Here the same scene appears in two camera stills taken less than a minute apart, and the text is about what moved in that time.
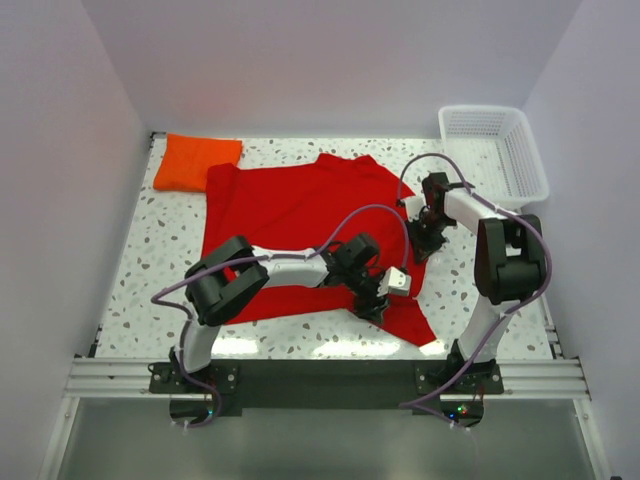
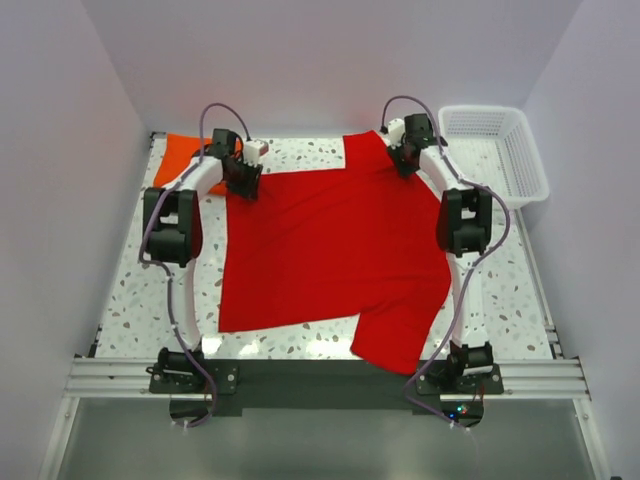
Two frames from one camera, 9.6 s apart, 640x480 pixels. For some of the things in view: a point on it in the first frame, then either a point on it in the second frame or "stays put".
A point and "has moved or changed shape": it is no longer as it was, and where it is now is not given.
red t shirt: x=315 y=204 has moved or changed shape
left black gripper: x=371 y=312 -> x=250 y=190
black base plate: x=435 y=386 stays put
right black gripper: x=422 y=248 -> x=393 y=153
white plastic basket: x=497 y=152 stays put
